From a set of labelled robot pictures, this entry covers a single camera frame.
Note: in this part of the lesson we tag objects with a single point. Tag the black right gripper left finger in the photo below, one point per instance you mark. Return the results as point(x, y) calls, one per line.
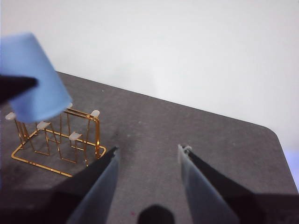
point(88, 191)

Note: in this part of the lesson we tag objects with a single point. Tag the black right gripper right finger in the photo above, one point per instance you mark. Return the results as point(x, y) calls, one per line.
point(222, 198)

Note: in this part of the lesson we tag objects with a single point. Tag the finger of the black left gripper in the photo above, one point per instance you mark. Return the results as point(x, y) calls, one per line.
point(14, 87)

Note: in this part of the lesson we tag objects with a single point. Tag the blue ribbed plastic cup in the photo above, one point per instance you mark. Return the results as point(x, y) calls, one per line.
point(42, 63)

